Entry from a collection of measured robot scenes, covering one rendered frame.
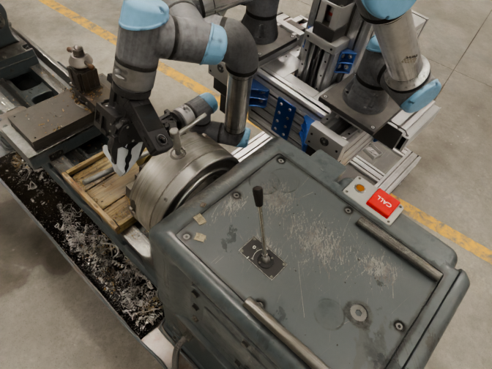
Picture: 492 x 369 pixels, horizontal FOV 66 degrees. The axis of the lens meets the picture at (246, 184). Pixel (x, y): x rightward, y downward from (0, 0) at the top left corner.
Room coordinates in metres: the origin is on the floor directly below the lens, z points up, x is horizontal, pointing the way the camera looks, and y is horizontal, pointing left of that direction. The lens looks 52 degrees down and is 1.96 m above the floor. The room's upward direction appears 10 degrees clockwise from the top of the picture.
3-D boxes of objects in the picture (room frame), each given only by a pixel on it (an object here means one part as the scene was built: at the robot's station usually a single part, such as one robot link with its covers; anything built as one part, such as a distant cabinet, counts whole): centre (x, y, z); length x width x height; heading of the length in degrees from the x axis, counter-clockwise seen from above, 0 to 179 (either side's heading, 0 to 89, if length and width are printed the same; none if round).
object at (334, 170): (0.66, -0.19, 1.24); 0.09 x 0.08 x 0.03; 56
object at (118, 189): (0.79, 0.40, 0.89); 0.36 x 0.30 x 0.04; 146
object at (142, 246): (0.99, 0.68, 0.77); 1.55 x 0.34 x 0.19; 56
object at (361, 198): (0.58, -0.31, 1.23); 0.13 x 0.08 x 0.05; 56
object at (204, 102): (0.98, 0.20, 1.08); 0.11 x 0.08 x 0.09; 145
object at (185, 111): (0.92, 0.25, 1.08); 0.08 x 0.05 x 0.08; 55
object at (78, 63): (1.06, 0.64, 1.13); 0.08 x 0.08 x 0.03
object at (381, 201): (0.57, -0.33, 1.26); 0.06 x 0.06 x 0.02; 56
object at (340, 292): (0.43, -0.17, 1.06); 0.59 x 0.48 x 0.39; 56
